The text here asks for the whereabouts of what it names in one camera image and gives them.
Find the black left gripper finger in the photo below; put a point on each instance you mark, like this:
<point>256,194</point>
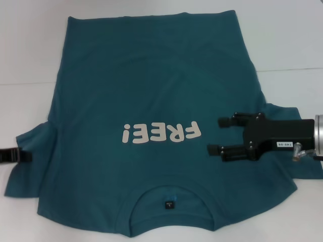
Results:
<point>24,157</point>

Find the teal blue printed t-shirt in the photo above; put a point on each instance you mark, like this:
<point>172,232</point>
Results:
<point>151,88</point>

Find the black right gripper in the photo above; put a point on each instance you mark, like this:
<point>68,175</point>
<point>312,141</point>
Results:
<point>277,133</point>

